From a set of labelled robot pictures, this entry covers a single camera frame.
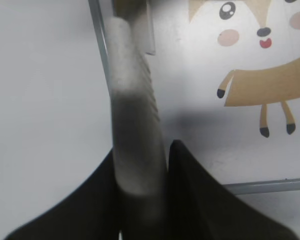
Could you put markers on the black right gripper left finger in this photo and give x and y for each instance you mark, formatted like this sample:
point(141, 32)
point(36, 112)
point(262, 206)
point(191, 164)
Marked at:
point(91, 212)

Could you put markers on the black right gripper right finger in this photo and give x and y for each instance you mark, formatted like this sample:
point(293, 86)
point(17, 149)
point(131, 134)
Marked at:
point(200, 208)

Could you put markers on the white-handled kitchen knife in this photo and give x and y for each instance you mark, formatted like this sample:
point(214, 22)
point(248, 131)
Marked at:
point(138, 151)

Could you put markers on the white grey-rimmed cutting board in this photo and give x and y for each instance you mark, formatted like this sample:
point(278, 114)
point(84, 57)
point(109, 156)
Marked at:
point(227, 80)

